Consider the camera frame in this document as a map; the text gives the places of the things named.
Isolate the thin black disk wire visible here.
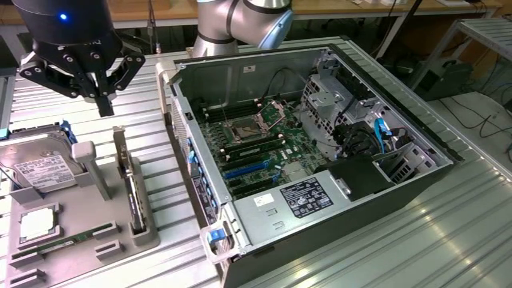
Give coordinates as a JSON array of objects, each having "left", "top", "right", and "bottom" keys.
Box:
[{"left": 0, "top": 166, "right": 21, "bottom": 190}]

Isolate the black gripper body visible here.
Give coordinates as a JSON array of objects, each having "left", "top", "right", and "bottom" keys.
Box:
[{"left": 11, "top": 0, "right": 123, "bottom": 75}]

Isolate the blue expansion slot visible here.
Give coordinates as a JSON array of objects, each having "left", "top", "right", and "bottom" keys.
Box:
[{"left": 223, "top": 161, "right": 270, "bottom": 179}]

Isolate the metal socket cover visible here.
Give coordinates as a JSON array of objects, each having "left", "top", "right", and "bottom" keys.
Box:
[{"left": 257, "top": 101, "right": 290, "bottom": 126}]

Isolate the grey power supply with label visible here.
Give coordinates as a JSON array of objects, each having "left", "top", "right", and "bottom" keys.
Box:
[{"left": 234, "top": 172, "right": 354, "bottom": 245}]

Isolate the silver CPU chip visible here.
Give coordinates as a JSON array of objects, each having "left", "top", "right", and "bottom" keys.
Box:
[{"left": 19, "top": 208, "right": 58, "bottom": 240}]

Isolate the thin metal locking lever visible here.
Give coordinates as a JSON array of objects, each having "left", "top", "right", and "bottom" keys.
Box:
[{"left": 222, "top": 98, "right": 234, "bottom": 124}]

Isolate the graphics card with metal bracket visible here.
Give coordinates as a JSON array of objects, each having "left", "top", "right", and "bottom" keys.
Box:
[{"left": 111, "top": 125, "right": 146, "bottom": 235}]

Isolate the black cable on white table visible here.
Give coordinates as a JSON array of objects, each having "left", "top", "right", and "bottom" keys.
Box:
[{"left": 438, "top": 98, "right": 512, "bottom": 138}]

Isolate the white round table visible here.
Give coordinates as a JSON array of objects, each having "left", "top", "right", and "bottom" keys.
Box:
[{"left": 425, "top": 91, "right": 512, "bottom": 181}]

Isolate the hard disk with white label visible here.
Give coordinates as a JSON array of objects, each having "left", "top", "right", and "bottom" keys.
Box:
[{"left": 0, "top": 131, "right": 78, "bottom": 193}]

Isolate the grey metal bracket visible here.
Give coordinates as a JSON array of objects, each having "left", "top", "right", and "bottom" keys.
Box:
[{"left": 0, "top": 75, "right": 18, "bottom": 130}]

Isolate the CPU socket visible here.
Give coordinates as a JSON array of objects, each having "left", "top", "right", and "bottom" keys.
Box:
[{"left": 229, "top": 119, "right": 266, "bottom": 142}]

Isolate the wooden desk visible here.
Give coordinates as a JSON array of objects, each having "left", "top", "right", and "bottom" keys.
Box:
[{"left": 0, "top": 0, "right": 506, "bottom": 34}]

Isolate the silver disk bay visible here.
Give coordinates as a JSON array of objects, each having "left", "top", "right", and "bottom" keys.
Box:
[{"left": 371, "top": 142, "right": 438, "bottom": 184}]

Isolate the black expansion slot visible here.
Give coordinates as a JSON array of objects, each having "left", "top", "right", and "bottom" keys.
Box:
[{"left": 231, "top": 178, "right": 278, "bottom": 194}]

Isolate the green motherboard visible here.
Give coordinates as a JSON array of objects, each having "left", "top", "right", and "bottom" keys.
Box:
[{"left": 198, "top": 95, "right": 334, "bottom": 200}]

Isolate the installed green RAM stick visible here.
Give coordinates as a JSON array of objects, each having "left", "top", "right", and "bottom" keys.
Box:
[{"left": 227, "top": 145, "right": 283, "bottom": 160}]

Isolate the hanging grey cable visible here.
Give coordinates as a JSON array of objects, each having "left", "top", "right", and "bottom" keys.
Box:
[{"left": 146, "top": 0, "right": 162, "bottom": 55}]

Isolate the loose green RAM stick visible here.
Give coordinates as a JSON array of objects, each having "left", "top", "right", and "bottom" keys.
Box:
[{"left": 18, "top": 222, "right": 115, "bottom": 259}]

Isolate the black wire bundle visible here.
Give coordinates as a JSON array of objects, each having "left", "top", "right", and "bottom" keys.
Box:
[{"left": 334, "top": 124, "right": 381, "bottom": 157}]

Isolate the slatted metal side table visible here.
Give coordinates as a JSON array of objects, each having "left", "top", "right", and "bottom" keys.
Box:
[{"left": 407, "top": 17, "right": 512, "bottom": 91}]

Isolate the blue wire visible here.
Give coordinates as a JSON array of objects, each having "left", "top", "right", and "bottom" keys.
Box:
[{"left": 374, "top": 118, "right": 389, "bottom": 156}]

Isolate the silver chipset heatsink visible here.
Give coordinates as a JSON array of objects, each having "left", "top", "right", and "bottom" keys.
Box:
[{"left": 282, "top": 163, "right": 306, "bottom": 178}]

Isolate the blue disk caddy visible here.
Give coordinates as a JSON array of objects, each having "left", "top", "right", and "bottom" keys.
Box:
[{"left": 0, "top": 119, "right": 79, "bottom": 151}]

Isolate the black RAM slot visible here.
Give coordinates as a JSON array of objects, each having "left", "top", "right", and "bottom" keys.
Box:
[
  {"left": 222, "top": 137, "right": 282, "bottom": 151},
  {"left": 202, "top": 101, "right": 258, "bottom": 116},
  {"left": 205, "top": 107, "right": 261, "bottom": 123}
]

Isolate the black box on floor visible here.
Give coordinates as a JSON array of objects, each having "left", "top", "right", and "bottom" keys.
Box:
[{"left": 415, "top": 59, "right": 477, "bottom": 102}]

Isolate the silver perforated drive cage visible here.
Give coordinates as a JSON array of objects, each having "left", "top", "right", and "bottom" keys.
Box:
[{"left": 302, "top": 73, "right": 386, "bottom": 151}]

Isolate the grey plastic parts rack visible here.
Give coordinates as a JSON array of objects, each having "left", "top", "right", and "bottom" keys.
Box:
[{"left": 7, "top": 142, "right": 162, "bottom": 288}]

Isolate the black plastic shroud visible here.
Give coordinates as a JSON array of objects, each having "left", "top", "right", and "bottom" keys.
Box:
[{"left": 314, "top": 155, "right": 397, "bottom": 202}]

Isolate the blue card retainer strip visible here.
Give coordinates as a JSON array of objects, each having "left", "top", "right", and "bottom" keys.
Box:
[{"left": 187, "top": 149, "right": 221, "bottom": 211}]

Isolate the open black PC case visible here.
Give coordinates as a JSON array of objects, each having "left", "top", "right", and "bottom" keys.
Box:
[{"left": 155, "top": 35, "right": 467, "bottom": 288}]

